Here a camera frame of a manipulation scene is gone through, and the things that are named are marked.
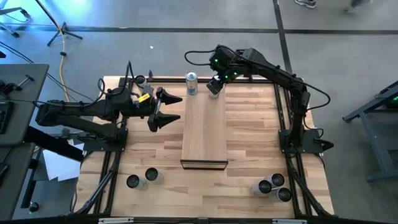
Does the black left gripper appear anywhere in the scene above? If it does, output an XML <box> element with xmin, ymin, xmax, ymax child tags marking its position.
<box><xmin>132</xmin><ymin>86</ymin><xmax>183</xmax><ymax>133</ymax></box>

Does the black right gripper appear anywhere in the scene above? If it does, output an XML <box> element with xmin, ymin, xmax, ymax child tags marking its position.
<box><xmin>207</xmin><ymin>63</ymin><xmax>251</xmax><ymax>95</ymax></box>

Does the blue silver Red Bull can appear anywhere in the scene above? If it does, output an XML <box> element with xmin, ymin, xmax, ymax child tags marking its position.
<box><xmin>207</xmin><ymin>77</ymin><xmax>226</xmax><ymax>101</ymax></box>
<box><xmin>185</xmin><ymin>70</ymin><xmax>199</xmax><ymax>96</ymax></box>

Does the white Celsius can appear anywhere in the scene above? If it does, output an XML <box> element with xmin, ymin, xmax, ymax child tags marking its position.
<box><xmin>144</xmin><ymin>167</ymin><xmax>165</xmax><ymax>184</ymax></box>
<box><xmin>126</xmin><ymin>174</ymin><xmax>149</xmax><ymax>191</ymax></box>
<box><xmin>271</xmin><ymin>187</ymin><xmax>292</xmax><ymax>203</ymax></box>
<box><xmin>251</xmin><ymin>179</ymin><xmax>273</xmax><ymax>197</ymax></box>
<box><xmin>134</xmin><ymin>74</ymin><xmax>149</xmax><ymax>90</ymax></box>
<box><xmin>264</xmin><ymin>173</ymin><xmax>285</xmax><ymax>189</ymax></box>

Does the black desk beam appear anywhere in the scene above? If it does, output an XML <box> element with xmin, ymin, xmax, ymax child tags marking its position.
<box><xmin>23</xmin><ymin>125</ymin><xmax>85</xmax><ymax>162</ymax></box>

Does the person's foot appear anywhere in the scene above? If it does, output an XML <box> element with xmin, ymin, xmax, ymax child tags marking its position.
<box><xmin>294</xmin><ymin>0</ymin><xmax>317</xmax><ymax>9</ymax></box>

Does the black tripod stand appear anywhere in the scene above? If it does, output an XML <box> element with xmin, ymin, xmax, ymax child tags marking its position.
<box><xmin>34</xmin><ymin>0</ymin><xmax>84</xmax><ymax>47</ymax></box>

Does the black desk tool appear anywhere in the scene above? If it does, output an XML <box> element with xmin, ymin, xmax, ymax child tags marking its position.
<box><xmin>0</xmin><ymin>73</ymin><xmax>35</xmax><ymax>96</ymax></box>

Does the black keyboard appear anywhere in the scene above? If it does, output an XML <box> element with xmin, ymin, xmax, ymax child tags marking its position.
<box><xmin>0</xmin><ymin>101</ymin><xmax>14</xmax><ymax>135</ymax></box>

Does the grey metal cart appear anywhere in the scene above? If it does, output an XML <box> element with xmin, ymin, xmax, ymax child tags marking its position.
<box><xmin>341</xmin><ymin>80</ymin><xmax>398</xmax><ymax>182</ymax></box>

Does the dark grey desk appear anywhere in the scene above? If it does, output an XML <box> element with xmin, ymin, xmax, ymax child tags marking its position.
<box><xmin>0</xmin><ymin>142</ymin><xmax>35</xmax><ymax>222</ymax></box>

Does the grey metal stand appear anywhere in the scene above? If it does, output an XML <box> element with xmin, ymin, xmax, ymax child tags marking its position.
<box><xmin>0</xmin><ymin>6</ymin><xmax>31</xmax><ymax>39</ymax></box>

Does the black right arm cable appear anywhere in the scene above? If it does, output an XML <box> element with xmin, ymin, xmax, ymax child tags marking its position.
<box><xmin>184</xmin><ymin>49</ymin><xmax>219</xmax><ymax>67</ymax></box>
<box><xmin>303</xmin><ymin>81</ymin><xmax>331</xmax><ymax>112</ymax></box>

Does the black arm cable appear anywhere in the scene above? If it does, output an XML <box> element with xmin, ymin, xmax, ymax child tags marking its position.
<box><xmin>184</xmin><ymin>49</ymin><xmax>219</xmax><ymax>67</ymax></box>
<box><xmin>303</xmin><ymin>81</ymin><xmax>331</xmax><ymax>112</ymax></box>
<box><xmin>96</xmin><ymin>60</ymin><xmax>139</xmax><ymax>94</ymax></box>

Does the wooden shelf with black frame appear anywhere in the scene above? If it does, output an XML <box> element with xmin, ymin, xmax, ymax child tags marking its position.
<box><xmin>180</xmin><ymin>82</ymin><xmax>229</xmax><ymax>171</ymax></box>

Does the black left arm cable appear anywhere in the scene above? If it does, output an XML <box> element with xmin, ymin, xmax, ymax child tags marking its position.
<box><xmin>96</xmin><ymin>60</ymin><xmax>139</xmax><ymax>94</ymax></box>

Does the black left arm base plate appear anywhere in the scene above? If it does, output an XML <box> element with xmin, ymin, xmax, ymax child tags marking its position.
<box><xmin>82</xmin><ymin>129</ymin><xmax>128</xmax><ymax>152</ymax></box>

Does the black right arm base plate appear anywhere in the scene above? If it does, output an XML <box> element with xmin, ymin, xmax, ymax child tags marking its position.
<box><xmin>278</xmin><ymin>129</ymin><xmax>324</xmax><ymax>154</ymax></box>

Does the yellow floor cable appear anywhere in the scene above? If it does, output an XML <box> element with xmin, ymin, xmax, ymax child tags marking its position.
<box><xmin>58</xmin><ymin>30</ymin><xmax>70</xmax><ymax>94</ymax></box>

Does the silver edge bracket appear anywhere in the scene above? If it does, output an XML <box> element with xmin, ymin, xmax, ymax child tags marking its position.
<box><xmin>98</xmin><ymin>217</ymin><xmax>134</xmax><ymax>224</ymax></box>
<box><xmin>272</xmin><ymin>218</ymin><xmax>308</xmax><ymax>224</ymax></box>

